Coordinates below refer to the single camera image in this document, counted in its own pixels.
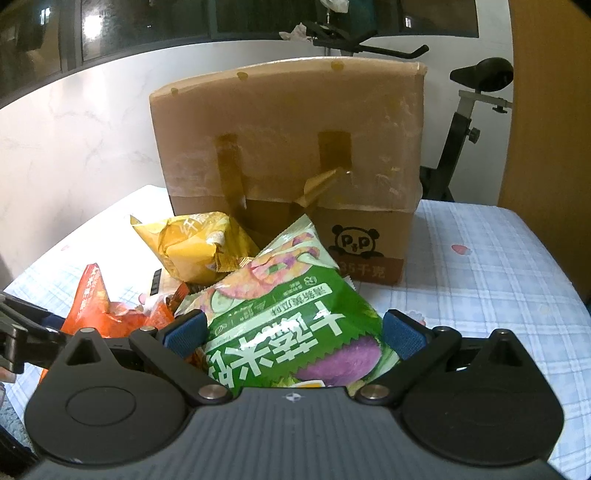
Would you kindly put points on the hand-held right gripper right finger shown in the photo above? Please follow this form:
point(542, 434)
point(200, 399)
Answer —
point(402, 336)

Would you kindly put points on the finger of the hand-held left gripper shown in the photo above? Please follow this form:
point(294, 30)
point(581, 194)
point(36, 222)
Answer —
point(32, 340)
point(21, 308)

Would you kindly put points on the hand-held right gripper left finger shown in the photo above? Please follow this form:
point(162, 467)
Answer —
point(187, 331)

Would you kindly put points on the orange snack packet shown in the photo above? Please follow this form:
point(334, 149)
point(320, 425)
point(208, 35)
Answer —
point(90, 300)

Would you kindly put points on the yellow snack packet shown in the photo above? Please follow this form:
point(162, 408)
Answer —
point(194, 244)

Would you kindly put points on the green snack packet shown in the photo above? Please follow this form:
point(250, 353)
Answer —
point(286, 318)

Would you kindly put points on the brown cardboard box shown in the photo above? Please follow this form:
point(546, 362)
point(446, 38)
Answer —
point(286, 138)

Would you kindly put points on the checkered bed sheet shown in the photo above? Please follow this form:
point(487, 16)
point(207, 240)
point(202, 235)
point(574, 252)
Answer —
point(485, 258)

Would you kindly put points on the black exercise bike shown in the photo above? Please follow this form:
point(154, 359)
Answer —
point(455, 138)

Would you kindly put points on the wooden cabinet panel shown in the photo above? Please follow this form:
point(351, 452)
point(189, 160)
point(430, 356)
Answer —
point(549, 115)

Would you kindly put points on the dark framed window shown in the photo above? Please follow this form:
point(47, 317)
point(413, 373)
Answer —
point(138, 27)

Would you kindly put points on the crumpled white tissue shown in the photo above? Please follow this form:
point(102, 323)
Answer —
point(298, 33)

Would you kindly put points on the white bag on pole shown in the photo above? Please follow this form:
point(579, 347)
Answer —
point(336, 4)

